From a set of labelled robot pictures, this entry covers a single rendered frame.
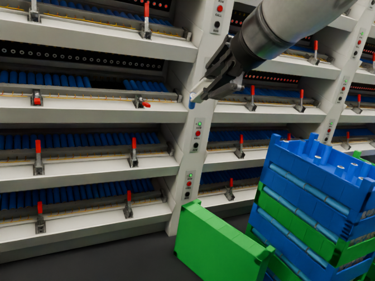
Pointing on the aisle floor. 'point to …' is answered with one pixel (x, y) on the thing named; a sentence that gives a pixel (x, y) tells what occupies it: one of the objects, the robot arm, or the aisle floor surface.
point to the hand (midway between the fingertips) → (202, 91)
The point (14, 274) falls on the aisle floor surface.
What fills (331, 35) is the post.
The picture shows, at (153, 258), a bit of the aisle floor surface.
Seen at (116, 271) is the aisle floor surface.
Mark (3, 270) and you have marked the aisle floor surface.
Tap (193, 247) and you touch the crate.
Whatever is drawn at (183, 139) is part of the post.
